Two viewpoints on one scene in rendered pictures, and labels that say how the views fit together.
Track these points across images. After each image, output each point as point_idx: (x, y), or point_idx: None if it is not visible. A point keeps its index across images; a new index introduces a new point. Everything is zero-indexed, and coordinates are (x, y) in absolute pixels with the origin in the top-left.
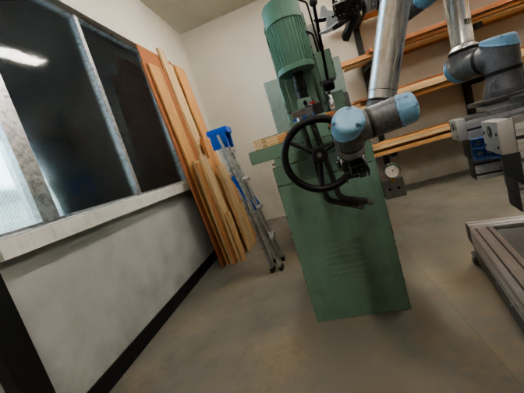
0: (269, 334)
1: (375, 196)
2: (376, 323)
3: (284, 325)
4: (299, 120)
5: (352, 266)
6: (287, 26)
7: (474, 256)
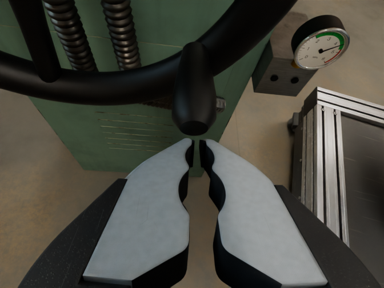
0: (6, 175)
1: (235, 67)
2: None
3: (34, 163)
4: None
5: (144, 143)
6: None
7: (294, 123)
